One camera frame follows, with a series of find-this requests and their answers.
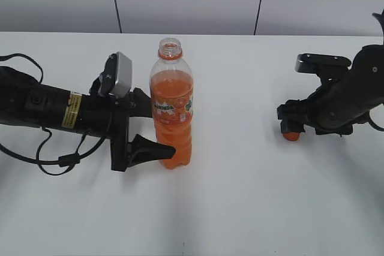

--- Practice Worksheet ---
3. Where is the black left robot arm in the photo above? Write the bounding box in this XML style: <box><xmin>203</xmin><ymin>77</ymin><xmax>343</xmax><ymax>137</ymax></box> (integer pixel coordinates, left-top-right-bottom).
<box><xmin>1</xmin><ymin>66</ymin><xmax>176</xmax><ymax>173</ymax></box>

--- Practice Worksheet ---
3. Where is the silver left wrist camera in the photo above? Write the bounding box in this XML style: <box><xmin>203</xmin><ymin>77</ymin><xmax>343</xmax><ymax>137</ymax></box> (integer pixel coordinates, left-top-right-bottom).
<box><xmin>98</xmin><ymin>52</ymin><xmax>133</xmax><ymax>98</ymax></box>

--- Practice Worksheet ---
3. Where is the orange bottle cap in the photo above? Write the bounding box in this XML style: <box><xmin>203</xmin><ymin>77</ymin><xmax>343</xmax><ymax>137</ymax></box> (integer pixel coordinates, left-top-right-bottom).
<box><xmin>283</xmin><ymin>132</ymin><xmax>300</xmax><ymax>141</ymax></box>

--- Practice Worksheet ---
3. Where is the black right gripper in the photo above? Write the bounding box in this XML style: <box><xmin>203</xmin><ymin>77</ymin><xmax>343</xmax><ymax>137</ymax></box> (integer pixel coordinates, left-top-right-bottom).
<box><xmin>277</xmin><ymin>73</ymin><xmax>372</xmax><ymax>136</ymax></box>

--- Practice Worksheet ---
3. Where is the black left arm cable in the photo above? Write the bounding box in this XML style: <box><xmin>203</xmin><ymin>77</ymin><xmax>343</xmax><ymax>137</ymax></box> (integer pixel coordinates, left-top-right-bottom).
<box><xmin>0</xmin><ymin>53</ymin><xmax>113</xmax><ymax>176</ymax></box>

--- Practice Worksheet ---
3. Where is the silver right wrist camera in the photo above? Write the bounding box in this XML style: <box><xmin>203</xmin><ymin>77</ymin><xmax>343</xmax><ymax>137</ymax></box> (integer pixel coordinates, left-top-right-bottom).
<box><xmin>295</xmin><ymin>53</ymin><xmax>352</xmax><ymax>74</ymax></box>

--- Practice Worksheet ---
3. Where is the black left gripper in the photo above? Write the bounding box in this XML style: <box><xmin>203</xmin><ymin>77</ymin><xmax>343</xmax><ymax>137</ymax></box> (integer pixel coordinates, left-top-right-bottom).
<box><xmin>79</xmin><ymin>88</ymin><xmax>176</xmax><ymax>172</ymax></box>

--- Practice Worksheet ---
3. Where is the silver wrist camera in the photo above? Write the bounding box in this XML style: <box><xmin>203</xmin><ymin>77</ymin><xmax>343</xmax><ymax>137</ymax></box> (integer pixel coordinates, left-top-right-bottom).
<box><xmin>295</xmin><ymin>53</ymin><xmax>352</xmax><ymax>74</ymax></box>
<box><xmin>98</xmin><ymin>52</ymin><xmax>133</xmax><ymax>98</ymax></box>

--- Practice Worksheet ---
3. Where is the orange soda bottle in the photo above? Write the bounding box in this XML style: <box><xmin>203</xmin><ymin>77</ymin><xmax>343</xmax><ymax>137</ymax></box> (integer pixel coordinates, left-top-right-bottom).
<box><xmin>149</xmin><ymin>38</ymin><xmax>194</xmax><ymax>170</ymax></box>

